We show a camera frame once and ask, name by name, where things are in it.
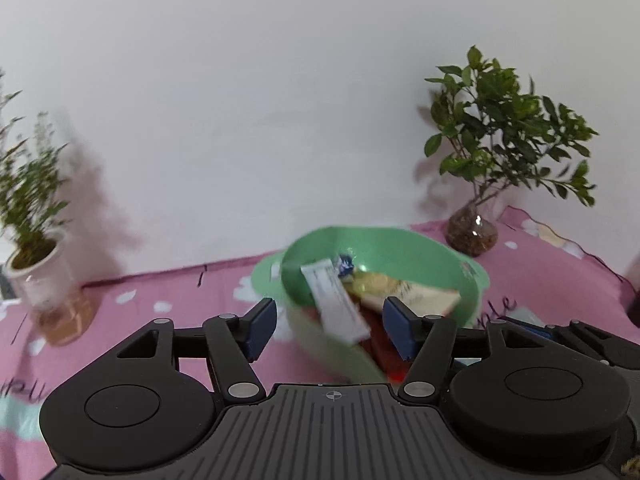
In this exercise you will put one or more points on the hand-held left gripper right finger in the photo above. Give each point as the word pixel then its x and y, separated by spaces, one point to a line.
pixel 397 327

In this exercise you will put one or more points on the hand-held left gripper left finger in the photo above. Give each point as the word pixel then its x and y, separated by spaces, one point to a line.
pixel 262 327

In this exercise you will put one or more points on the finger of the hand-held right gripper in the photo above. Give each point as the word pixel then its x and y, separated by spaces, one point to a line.
pixel 610 337
pixel 555 340

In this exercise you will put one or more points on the dark red packet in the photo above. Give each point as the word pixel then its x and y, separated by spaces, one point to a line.
pixel 380 345

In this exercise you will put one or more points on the beige long packet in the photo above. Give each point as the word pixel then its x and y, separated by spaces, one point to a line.
pixel 400 292

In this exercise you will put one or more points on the white long packet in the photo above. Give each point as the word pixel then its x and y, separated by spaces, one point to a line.
pixel 335 300

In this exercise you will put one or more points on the green plastic bowl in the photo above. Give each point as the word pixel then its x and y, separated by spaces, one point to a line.
pixel 400 252

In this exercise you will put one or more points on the blue foil chocolate ball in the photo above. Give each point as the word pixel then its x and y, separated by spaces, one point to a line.
pixel 345 265

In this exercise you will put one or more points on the pink printed tablecloth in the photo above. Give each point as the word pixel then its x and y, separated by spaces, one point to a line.
pixel 150 300

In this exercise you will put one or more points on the leafy plant in glass vase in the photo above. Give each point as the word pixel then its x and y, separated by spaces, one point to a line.
pixel 472 235

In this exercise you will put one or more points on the fine-leaf plant in clear cup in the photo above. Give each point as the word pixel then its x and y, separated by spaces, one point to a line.
pixel 42 280

